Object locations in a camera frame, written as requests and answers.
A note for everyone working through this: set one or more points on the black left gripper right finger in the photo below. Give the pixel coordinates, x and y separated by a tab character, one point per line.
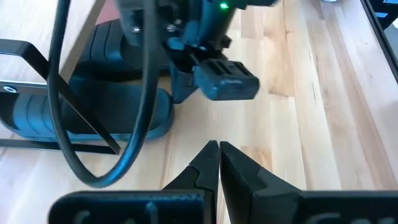
242	186

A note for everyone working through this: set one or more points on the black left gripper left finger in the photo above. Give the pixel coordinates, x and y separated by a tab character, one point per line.
205	168

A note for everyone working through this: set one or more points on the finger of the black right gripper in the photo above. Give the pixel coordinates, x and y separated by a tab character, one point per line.
182	84

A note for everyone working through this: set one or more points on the black slide sandal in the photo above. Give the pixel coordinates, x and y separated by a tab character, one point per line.
31	115
105	46

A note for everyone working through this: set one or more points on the black metal station frame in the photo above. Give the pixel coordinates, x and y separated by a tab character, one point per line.
381	37

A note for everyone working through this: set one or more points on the wooden shelf with black frame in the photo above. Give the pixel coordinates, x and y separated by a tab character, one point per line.
25	18

